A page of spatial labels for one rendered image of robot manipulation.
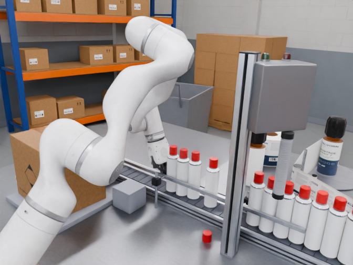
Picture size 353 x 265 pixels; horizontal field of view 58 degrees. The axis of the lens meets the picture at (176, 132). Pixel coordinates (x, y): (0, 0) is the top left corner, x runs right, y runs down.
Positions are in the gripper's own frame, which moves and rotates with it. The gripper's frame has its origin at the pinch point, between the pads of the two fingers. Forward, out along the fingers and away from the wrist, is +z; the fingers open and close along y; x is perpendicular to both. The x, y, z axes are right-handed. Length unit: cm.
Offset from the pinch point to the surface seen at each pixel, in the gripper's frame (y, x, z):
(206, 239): -15.2, -26.3, 20.0
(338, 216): -3, -68, 15
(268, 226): -2.8, -44.8, 19.8
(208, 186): -2.7, -23.4, 5.0
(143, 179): -1.5, 12.8, 2.1
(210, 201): -2.4, -22.5, 11.2
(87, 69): 192, 281, -94
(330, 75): 454, 32, 2
